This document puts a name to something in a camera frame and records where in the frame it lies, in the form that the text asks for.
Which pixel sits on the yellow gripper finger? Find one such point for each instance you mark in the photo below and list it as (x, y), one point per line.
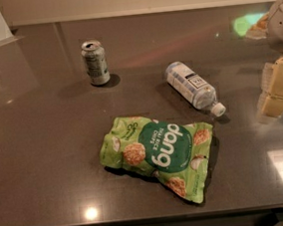
(270, 103)

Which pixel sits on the blue plastic water bottle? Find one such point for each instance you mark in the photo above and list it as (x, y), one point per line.
(194, 88)

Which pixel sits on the green dang chips bag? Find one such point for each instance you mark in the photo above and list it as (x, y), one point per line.
(176, 155)

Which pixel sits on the green white soda can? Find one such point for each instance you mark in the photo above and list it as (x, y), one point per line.
(96, 64)

